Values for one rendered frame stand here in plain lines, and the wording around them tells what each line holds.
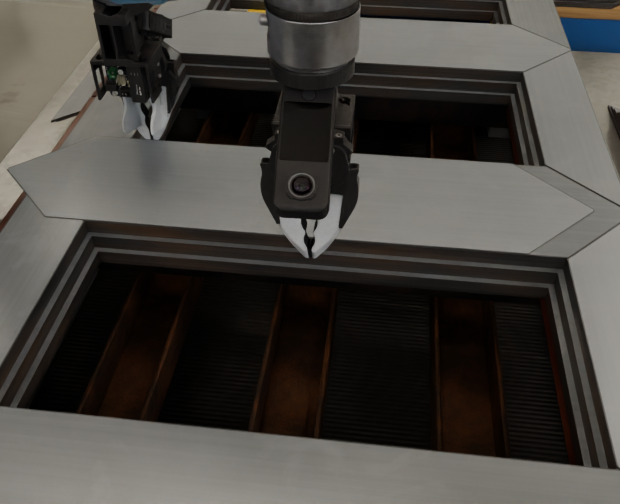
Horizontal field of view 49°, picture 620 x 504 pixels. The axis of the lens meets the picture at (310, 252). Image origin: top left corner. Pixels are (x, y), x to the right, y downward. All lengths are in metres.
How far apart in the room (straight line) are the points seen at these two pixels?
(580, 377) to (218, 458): 0.35
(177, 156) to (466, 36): 0.58
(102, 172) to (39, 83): 2.24
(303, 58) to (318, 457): 0.33
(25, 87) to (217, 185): 2.32
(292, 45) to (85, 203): 0.42
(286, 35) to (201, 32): 0.74
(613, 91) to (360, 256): 0.77
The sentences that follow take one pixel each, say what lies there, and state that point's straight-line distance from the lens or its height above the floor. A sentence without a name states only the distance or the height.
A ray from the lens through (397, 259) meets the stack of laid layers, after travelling 0.80.
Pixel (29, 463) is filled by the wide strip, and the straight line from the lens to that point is 0.65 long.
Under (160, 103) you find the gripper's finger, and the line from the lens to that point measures 0.95.
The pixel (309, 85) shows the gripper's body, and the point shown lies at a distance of 0.56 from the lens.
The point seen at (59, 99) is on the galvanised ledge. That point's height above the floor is 0.68.
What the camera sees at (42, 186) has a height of 0.87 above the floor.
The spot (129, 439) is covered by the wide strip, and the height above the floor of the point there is 0.87.
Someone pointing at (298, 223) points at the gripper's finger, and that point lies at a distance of 0.66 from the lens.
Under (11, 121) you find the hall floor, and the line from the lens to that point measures 2.92.
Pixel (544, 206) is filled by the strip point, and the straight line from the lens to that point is 0.89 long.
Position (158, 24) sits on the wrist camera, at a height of 1.02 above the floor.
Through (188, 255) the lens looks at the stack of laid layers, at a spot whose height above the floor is 0.83.
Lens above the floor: 1.39
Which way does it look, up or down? 42 degrees down
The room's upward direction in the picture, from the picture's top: straight up
